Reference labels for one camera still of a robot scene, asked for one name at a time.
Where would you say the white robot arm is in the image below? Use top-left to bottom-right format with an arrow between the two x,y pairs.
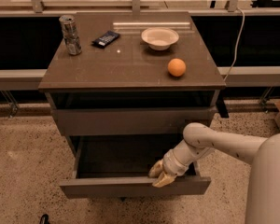
148,123 -> 280,224

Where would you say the orange fruit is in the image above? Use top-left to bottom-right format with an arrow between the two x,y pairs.
167,59 -> 186,77

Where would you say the grey drawer cabinet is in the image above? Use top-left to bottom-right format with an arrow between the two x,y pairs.
38,11 -> 230,202

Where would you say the grey top drawer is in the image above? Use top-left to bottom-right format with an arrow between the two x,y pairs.
53,107 -> 217,136

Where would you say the silver drink can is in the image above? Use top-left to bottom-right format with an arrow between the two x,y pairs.
59,15 -> 82,56

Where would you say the small black floor object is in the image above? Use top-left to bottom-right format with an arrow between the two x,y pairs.
39,214 -> 49,224

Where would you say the white cable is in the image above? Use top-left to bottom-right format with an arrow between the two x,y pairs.
222,7 -> 245,82

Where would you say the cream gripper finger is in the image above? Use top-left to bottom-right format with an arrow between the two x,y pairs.
152,172 -> 176,188
148,160 -> 163,177

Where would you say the grey drawer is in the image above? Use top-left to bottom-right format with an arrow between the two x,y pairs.
53,107 -> 217,136
60,134 -> 211,198

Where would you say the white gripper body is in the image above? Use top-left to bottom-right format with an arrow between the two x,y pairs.
162,149 -> 189,176

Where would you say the white bowl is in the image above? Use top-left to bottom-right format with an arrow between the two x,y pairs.
141,27 -> 179,51

